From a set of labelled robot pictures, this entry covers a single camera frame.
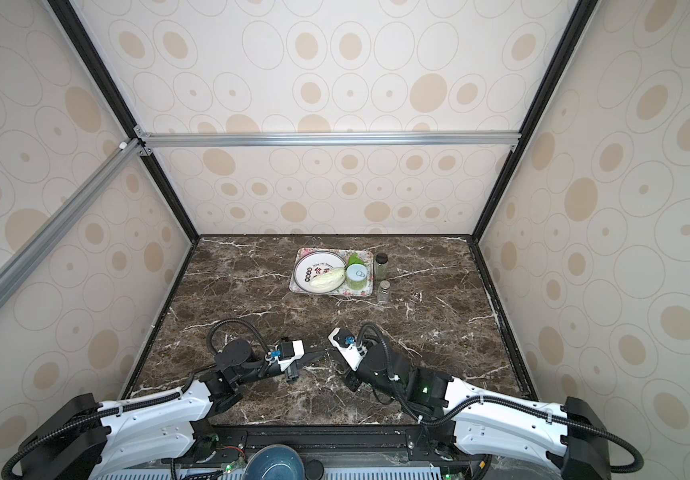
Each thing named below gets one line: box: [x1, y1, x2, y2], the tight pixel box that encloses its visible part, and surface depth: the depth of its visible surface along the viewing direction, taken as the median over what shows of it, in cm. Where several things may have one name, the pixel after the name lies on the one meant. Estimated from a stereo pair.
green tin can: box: [346, 263, 368, 291], surface depth 104 cm
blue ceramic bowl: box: [242, 444, 306, 480], surface depth 70 cm
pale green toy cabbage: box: [310, 267, 346, 293], surface depth 105 cm
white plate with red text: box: [289, 248, 363, 297], surface depth 105 cm
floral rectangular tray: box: [289, 248, 374, 297], surface depth 105 cm
